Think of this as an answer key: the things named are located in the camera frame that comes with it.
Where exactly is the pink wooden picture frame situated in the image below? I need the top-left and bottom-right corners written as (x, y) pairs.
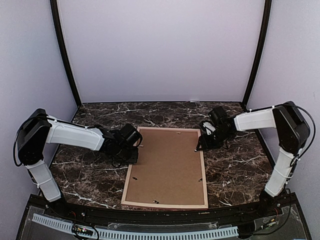
top-left (120, 126), bottom-right (209, 210)

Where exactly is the black corner post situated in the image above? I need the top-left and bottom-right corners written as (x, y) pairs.
top-left (241, 0), bottom-right (272, 109)
top-left (49, 0), bottom-right (82, 108)

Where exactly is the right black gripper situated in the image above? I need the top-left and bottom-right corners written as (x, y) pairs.
top-left (196, 127), bottom-right (232, 151)

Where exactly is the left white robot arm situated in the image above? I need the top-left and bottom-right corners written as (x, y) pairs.
top-left (12, 108), bottom-right (143, 218)

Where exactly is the brown backing board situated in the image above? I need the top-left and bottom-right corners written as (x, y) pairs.
top-left (124, 128), bottom-right (206, 205)

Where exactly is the white slotted cable duct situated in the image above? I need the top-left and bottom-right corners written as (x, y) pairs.
top-left (31, 213), bottom-right (239, 240)

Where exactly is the right black corner post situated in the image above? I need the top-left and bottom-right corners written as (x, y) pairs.
top-left (241, 0), bottom-right (272, 109)

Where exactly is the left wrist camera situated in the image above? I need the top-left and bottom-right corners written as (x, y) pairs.
top-left (119, 123), bottom-right (143, 147)

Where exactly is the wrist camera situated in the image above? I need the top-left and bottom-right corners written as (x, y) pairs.
top-left (200, 106), bottom-right (228, 135)
top-left (119, 123), bottom-right (143, 147)

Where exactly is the left black corner post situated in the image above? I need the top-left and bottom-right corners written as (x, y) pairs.
top-left (49, 0), bottom-right (82, 108)

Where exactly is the black front rail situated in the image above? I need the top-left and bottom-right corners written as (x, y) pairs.
top-left (27, 194), bottom-right (296, 226)

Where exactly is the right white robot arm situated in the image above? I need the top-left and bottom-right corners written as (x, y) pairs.
top-left (195, 101), bottom-right (316, 198)

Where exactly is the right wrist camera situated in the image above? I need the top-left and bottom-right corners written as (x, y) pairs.
top-left (200, 106), bottom-right (228, 135)

